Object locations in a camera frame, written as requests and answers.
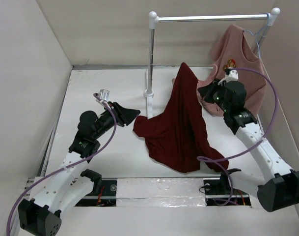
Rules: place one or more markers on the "blue wire hanger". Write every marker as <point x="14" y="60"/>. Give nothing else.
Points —
<point x="260" y="36"/>

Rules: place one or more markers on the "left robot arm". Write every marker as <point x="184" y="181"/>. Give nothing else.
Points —
<point x="43" y="214"/>

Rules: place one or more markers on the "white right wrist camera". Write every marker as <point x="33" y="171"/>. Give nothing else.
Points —
<point x="231" y="74"/>

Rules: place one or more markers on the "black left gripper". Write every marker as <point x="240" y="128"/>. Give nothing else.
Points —
<point x="124" y="116"/>

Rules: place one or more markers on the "dark red t shirt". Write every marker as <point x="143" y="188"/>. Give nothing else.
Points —
<point x="178" y="136"/>

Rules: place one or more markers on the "white metal clothes rack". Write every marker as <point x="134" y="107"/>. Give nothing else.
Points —
<point x="154" y="19"/>

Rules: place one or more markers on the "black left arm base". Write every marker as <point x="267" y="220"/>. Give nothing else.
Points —
<point x="103" y="193"/>

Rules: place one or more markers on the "pink printed t shirt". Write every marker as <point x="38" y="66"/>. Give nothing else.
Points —
<point x="231" y="50"/>

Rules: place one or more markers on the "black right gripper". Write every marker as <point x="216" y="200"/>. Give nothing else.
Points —
<point x="206" y="92"/>

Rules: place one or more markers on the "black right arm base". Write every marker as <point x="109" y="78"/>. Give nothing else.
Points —
<point x="217" y="191"/>

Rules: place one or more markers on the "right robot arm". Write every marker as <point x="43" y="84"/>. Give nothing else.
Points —
<point x="280" y="186"/>

